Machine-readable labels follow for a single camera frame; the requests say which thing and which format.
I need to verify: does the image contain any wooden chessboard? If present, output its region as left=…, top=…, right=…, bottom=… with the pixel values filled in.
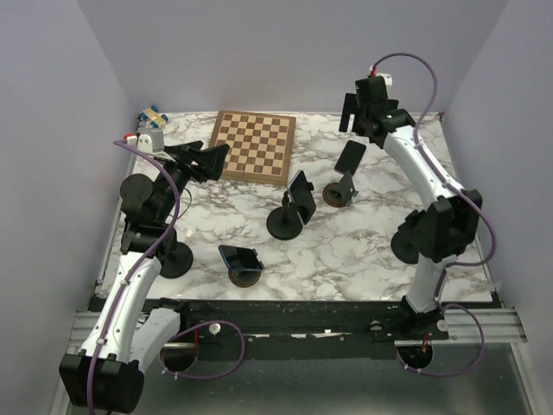
left=209, top=110, right=296, bottom=186

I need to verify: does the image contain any brown-base far phone stand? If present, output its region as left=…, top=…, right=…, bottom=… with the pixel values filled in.
left=322, top=170, right=359, bottom=208

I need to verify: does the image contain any brown-base near phone stand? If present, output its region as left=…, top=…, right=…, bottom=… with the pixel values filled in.
left=228, top=270, right=262, bottom=288

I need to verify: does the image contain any aluminium frame rail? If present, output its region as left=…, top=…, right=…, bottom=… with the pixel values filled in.
left=67, top=311, right=100, bottom=348

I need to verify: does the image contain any black tall round-base phone stand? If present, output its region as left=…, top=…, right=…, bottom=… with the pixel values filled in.
left=266, top=190, right=303, bottom=240

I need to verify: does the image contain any black left round-base stand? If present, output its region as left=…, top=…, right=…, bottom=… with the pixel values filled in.
left=160, top=242, right=194, bottom=279

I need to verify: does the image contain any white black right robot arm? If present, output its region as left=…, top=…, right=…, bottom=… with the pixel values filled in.
left=339, top=75, right=482, bottom=339

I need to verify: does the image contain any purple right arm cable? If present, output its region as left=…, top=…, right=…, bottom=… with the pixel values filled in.
left=371, top=52, right=498, bottom=377

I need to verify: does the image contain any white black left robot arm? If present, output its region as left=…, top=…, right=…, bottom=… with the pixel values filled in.
left=59, top=141, right=230, bottom=414

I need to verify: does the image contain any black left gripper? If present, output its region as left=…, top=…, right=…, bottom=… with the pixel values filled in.
left=152, top=140, right=228, bottom=222

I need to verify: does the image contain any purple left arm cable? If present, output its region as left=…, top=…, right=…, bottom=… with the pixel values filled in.
left=86, top=138, right=246, bottom=412

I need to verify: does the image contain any black phone with purple edge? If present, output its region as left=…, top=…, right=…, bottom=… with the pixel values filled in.
left=334, top=140, right=366, bottom=176

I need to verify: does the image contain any blue wheeled wooden toy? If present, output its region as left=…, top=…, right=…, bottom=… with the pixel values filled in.
left=139, top=105, right=168, bottom=129

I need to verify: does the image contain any blue-edged black phone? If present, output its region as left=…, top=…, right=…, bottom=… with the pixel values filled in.
left=218, top=245, right=264, bottom=271

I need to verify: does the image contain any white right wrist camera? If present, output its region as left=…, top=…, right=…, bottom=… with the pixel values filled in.
left=368, top=66, right=393, bottom=88

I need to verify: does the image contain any black right round-base stand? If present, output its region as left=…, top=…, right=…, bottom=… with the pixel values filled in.
left=391, top=210, right=428, bottom=265

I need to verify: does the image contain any brown-base phone stand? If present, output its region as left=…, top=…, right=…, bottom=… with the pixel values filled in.
left=228, top=270, right=262, bottom=288
left=322, top=170, right=359, bottom=208

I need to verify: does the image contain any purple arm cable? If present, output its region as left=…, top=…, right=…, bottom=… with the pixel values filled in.
left=86, top=138, right=246, bottom=412
left=371, top=52, right=498, bottom=377

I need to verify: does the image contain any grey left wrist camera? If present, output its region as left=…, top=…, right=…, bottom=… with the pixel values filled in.
left=123, top=129, right=164, bottom=155

